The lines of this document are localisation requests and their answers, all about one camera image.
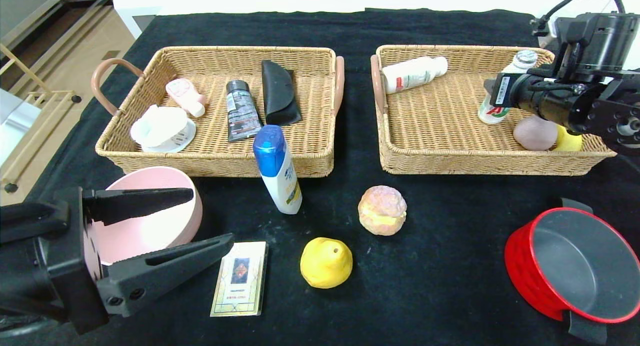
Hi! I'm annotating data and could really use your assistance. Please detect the yellow lemon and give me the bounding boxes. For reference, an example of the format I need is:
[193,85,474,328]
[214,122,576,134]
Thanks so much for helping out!
[300,237,354,289]

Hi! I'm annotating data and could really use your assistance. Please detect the white table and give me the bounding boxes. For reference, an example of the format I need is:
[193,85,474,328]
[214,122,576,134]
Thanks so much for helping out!
[113,0,541,41]

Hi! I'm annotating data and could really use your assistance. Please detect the gold bordered card box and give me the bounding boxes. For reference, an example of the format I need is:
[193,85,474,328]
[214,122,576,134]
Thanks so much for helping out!
[210,241,270,318]

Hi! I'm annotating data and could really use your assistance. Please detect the toy cream puff bun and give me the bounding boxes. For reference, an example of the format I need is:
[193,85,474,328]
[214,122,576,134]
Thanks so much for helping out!
[358,185,408,236]

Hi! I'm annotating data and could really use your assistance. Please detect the red pot black handles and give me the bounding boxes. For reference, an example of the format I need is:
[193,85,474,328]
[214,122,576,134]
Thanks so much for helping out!
[504,198,640,345]

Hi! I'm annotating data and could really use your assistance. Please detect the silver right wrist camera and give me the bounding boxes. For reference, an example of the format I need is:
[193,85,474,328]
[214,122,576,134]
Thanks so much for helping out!
[547,18,563,50]

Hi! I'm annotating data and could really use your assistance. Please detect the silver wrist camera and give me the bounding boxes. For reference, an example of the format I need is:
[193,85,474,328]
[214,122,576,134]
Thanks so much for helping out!
[0,88,42,154]
[547,18,563,50]

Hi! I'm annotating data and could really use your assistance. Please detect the white bottle blue cap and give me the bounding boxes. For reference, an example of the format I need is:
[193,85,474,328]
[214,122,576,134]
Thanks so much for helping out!
[252,125,303,215]

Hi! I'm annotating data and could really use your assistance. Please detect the grey metal shelf frame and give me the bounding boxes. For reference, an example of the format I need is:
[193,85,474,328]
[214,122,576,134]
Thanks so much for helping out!
[0,0,116,54]

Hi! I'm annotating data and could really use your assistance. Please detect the yellow toy banana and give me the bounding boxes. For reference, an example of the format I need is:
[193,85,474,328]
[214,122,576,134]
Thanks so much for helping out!
[555,125,584,152]

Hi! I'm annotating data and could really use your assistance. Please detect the small pink lotion bottle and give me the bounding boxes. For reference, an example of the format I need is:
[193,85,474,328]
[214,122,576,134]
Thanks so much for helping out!
[165,78,208,118]

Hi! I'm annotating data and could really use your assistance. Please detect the white bottle red green label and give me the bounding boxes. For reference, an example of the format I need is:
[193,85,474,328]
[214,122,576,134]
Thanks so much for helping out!
[382,56,449,95]

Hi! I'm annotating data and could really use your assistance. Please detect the pale pink toy egg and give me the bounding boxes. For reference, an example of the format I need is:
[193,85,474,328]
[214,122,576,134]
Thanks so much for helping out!
[513,116,558,152]

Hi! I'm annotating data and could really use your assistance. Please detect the beige metal rack on wheels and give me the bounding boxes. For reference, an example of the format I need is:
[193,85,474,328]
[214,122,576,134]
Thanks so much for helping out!
[0,42,84,195]

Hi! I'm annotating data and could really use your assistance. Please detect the black soft pouch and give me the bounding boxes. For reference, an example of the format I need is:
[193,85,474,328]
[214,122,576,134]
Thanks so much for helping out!
[261,60,303,126]

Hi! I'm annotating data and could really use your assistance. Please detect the white milk bottle silver cap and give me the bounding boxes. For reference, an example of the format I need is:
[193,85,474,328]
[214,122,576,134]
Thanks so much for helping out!
[477,49,539,125]

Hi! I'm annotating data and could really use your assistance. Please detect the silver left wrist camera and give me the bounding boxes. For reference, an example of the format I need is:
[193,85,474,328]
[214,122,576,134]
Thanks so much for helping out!
[0,88,42,154]

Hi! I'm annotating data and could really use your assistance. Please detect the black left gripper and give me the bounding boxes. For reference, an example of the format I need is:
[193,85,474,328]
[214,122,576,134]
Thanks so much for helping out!
[0,186,235,336]

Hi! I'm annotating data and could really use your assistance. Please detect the black grey squeeze tube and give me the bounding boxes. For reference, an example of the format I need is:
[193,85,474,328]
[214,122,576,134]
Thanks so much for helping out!
[226,80,264,143]

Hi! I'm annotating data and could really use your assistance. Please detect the white plastic soap dish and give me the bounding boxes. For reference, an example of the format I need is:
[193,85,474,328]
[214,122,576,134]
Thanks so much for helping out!
[130,105,197,154]

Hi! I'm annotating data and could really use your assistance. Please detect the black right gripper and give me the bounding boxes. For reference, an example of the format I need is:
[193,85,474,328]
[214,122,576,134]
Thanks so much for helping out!
[483,72,575,128]

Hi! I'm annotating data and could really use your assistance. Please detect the dark table cloth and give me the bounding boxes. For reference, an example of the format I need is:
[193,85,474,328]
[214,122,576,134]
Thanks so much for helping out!
[0,9,640,346]

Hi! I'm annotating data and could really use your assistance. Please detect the pink bowl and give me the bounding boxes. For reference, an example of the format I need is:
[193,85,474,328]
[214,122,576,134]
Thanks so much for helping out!
[82,166,204,267]

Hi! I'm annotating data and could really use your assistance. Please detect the rectangular wicker basket brown handles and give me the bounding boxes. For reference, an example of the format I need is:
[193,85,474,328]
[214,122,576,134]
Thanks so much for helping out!
[91,46,346,179]
[370,45,618,176]

